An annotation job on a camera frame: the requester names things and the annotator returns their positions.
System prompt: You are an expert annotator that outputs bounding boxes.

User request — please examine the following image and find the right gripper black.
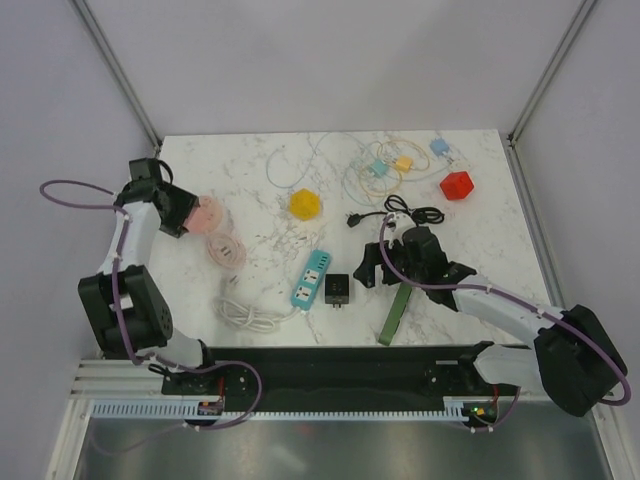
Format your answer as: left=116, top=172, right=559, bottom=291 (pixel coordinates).
left=353, top=239, right=425, bottom=288

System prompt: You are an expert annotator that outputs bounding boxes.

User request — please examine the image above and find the pink round power strip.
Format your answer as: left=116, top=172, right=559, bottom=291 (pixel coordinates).
left=184, top=195, right=225, bottom=235

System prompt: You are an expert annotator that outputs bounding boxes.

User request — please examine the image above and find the black cube power socket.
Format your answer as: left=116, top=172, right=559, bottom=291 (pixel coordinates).
left=324, top=273, right=350, bottom=309

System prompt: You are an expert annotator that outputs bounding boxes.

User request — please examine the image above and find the teal power strip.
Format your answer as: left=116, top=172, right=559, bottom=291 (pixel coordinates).
left=291, top=250, right=331, bottom=311

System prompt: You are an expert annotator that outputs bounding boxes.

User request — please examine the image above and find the green power strip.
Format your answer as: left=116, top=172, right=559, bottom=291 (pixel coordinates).
left=378, top=284, right=412, bottom=346

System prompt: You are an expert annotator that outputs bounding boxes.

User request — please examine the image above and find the yellow cube power socket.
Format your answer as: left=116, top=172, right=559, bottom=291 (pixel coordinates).
left=288, top=188, right=321, bottom=221

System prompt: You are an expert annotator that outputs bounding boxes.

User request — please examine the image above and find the teal charger plug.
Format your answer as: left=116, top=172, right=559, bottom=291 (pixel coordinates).
left=365, top=159, right=389, bottom=179

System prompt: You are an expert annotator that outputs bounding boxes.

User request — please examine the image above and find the blue charging cable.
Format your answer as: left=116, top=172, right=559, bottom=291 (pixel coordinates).
left=264, top=130, right=454, bottom=189

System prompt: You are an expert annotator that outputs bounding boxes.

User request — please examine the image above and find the yellow charger plug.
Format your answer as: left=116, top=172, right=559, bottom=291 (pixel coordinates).
left=393, top=155, right=414, bottom=173

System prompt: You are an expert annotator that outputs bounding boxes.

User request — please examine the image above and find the red cube power socket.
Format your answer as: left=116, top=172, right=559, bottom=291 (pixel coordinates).
left=439, top=171, right=474, bottom=201

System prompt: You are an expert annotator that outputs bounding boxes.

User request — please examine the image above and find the yellow charging cable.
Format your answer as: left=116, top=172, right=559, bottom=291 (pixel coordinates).
left=359, top=141, right=434, bottom=199

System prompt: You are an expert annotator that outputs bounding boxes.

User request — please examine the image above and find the white adapter plug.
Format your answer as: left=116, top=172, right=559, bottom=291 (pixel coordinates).
left=447, top=157, right=471, bottom=172

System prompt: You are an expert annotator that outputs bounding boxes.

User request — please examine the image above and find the blue charger plug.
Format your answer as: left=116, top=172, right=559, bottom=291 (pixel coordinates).
left=430, top=138, right=451, bottom=157

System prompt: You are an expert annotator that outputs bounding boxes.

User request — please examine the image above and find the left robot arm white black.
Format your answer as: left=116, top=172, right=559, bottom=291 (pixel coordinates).
left=78, top=184, right=220, bottom=393

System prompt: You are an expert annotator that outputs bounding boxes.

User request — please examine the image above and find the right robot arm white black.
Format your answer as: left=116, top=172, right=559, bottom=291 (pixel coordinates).
left=354, top=227, right=632, bottom=417

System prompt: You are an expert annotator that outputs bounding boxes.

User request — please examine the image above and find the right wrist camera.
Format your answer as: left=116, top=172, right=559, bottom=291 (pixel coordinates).
left=385, top=212, right=414, bottom=237

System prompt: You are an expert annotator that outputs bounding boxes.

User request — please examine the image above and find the black power cord with plug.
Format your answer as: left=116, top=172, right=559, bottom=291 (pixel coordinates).
left=346, top=194, right=446, bottom=230

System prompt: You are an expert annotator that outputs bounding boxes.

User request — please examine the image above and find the pink coiled cord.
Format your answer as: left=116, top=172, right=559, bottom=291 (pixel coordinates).
left=205, top=229, right=247, bottom=271

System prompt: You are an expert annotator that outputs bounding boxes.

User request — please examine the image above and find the white coiled power cord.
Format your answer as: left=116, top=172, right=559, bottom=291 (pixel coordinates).
left=213, top=274, right=309, bottom=334

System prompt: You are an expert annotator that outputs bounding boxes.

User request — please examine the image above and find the white slotted cable duct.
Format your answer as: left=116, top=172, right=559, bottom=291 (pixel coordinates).
left=90, top=399, right=482, bottom=422

